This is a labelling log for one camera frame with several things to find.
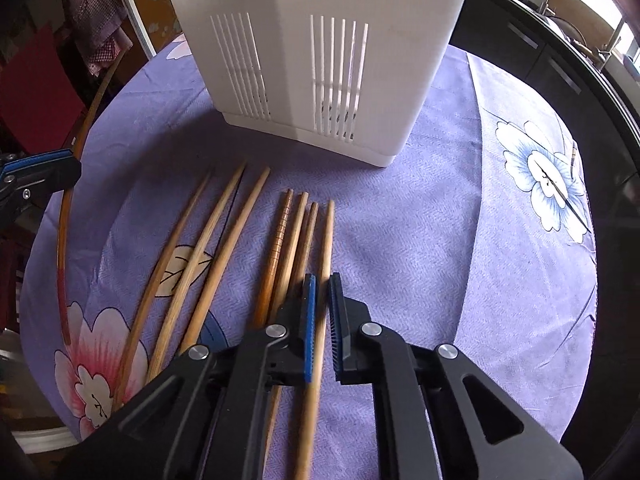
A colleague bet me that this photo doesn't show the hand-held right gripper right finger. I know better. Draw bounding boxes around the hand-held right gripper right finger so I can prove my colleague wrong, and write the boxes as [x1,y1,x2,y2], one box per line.
[327,272,583,480]

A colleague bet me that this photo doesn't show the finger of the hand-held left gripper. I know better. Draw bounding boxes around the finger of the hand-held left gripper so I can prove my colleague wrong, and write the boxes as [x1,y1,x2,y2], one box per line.
[0,149,82,217]

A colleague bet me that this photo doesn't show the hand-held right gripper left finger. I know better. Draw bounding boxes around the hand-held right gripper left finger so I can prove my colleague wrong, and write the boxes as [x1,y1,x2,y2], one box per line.
[57,274,318,480]

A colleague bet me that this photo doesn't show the light wooden chopstick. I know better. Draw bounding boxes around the light wooden chopstick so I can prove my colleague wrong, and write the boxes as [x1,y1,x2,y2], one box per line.
[181,166,271,357]
[149,161,247,382]
[112,171,213,411]

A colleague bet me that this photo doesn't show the red chair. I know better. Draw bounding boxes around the red chair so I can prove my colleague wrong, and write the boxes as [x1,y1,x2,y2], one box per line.
[0,25,90,148]

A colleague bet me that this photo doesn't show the purple floral tablecloth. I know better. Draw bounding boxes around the purple floral tablecloth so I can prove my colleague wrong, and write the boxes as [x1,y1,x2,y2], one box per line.
[20,35,598,480]

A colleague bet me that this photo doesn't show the checked purple apron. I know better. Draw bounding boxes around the checked purple apron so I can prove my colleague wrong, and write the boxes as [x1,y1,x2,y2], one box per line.
[59,0,135,77]

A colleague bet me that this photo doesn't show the frosted glass sliding door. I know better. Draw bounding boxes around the frosted glass sliding door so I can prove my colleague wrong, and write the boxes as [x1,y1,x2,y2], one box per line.
[107,0,161,58]

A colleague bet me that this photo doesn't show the dark kitchen cabinets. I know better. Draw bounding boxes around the dark kitchen cabinets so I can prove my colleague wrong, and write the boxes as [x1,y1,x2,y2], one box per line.
[447,0,640,196]

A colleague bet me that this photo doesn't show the wooden cutting board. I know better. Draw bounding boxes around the wooden cutting board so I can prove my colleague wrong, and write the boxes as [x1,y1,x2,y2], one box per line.
[547,0,608,28]

